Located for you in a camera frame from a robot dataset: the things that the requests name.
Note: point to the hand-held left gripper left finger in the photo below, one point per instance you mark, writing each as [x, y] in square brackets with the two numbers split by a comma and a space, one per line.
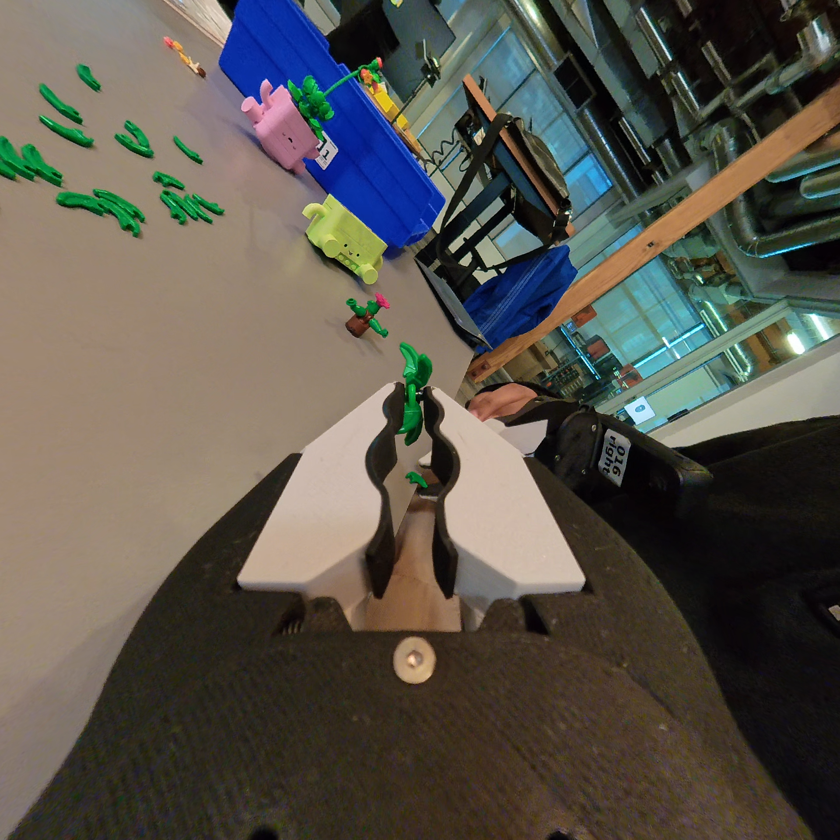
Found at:
[308, 525]

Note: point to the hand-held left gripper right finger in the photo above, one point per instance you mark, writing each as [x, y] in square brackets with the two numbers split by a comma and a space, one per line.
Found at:
[512, 525]

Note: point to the curved green leaf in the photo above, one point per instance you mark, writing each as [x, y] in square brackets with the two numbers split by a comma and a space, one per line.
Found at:
[417, 479]

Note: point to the green spiky plant stem piece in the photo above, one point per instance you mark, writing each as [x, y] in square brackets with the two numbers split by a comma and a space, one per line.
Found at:
[413, 380]

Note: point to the person's right hand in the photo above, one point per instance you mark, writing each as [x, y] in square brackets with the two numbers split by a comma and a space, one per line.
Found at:
[502, 401]

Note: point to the blue bag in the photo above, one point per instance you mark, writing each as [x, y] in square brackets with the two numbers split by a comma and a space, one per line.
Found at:
[518, 295]

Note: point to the small potted toy flower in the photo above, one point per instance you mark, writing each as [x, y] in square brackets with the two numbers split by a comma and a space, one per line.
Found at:
[359, 323]

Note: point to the wooden beam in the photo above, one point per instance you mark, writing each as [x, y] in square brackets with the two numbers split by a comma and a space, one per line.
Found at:
[656, 243]

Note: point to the person's black jacket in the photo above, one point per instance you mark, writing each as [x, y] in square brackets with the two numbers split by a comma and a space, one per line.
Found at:
[754, 590]

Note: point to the lime green toy flower pot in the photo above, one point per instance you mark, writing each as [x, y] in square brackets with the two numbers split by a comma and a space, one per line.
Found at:
[341, 236]

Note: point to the black-legged desk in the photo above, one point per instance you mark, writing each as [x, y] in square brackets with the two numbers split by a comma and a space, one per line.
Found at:
[518, 170]

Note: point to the blue plastic bin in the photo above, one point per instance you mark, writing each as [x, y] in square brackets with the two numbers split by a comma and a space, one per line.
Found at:
[380, 170]

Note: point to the metal ceiling ducts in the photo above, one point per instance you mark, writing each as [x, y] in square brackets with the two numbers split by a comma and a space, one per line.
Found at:
[754, 216]

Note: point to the pink toy flower pot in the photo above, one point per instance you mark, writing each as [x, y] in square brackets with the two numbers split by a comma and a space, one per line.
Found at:
[282, 128]

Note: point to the group of green leaf pieces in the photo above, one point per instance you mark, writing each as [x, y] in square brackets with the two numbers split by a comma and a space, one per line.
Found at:
[79, 202]

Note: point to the black monitor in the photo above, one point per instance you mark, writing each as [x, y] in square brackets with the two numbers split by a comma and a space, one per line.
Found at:
[420, 33]

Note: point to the small orange flower piece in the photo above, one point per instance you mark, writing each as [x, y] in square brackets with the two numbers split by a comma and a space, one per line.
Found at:
[187, 60]

